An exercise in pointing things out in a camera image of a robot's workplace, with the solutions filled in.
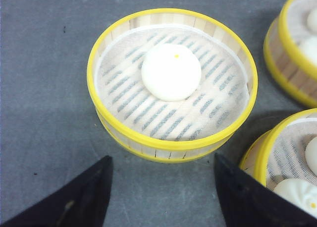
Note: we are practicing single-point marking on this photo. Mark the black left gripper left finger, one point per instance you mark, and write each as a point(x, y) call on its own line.
point(83, 202)

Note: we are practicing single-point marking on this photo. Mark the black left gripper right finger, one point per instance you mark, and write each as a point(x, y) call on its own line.
point(246, 203)

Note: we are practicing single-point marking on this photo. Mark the bamboo steamer basket single bun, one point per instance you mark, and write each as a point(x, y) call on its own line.
point(165, 151)

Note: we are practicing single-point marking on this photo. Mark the mesh liner near basket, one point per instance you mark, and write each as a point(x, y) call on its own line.
point(287, 157)

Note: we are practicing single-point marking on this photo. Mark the mesh liner basket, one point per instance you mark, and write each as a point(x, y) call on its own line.
point(297, 13)
point(287, 157)

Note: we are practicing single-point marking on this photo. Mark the pleated white bun near basket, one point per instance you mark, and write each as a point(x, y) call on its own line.
point(299, 192)

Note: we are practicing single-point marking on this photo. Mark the near bamboo steamer basket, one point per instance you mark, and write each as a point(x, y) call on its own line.
point(255, 160)

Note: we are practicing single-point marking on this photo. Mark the bamboo steamer basket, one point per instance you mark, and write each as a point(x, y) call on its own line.
point(255, 160)
point(293, 72)

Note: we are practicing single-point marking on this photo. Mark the smooth white bun near basket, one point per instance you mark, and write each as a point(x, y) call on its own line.
point(311, 155)

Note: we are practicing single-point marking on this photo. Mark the white mesh steamer liner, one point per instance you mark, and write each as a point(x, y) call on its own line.
point(219, 100)

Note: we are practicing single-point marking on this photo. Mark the white round steamed bun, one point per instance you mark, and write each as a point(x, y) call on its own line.
point(171, 72)

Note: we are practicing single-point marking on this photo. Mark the far bamboo steamer basket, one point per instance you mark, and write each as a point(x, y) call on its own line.
point(293, 72)

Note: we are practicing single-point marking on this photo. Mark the mesh liner far basket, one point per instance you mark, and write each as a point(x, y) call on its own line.
point(297, 13)

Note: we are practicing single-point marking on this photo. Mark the white bun in far basket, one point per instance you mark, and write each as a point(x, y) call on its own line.
point(312, 20)

